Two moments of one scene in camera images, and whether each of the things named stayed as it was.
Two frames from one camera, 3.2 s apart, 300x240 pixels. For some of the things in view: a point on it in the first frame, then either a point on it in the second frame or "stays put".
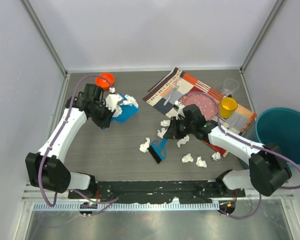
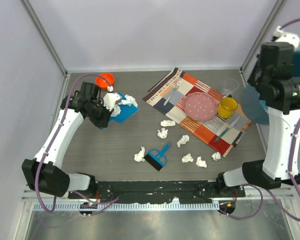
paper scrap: [143, 147] to [138, 157]
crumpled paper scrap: [161, 133] stays put
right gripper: [174, 128] to [254, 75]
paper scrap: [118, 112] stays put
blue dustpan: [128, 112] stays put
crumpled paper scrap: [201, 163] stays put
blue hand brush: [158, 149] to [158, 159]
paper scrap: [131, 101] stays put
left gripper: [107, 118] stays put
